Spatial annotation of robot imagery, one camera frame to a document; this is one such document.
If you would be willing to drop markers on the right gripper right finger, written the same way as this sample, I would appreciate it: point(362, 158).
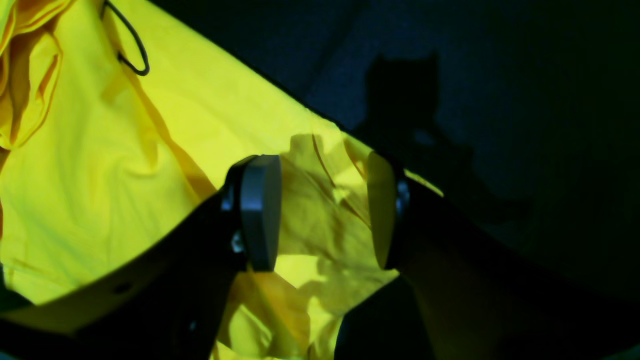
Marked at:
point(478, 299)

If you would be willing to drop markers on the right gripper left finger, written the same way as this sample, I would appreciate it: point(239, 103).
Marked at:
point(167, 303)

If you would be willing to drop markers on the yellow t-shirt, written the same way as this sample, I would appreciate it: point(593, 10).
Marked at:
point(118, 121)

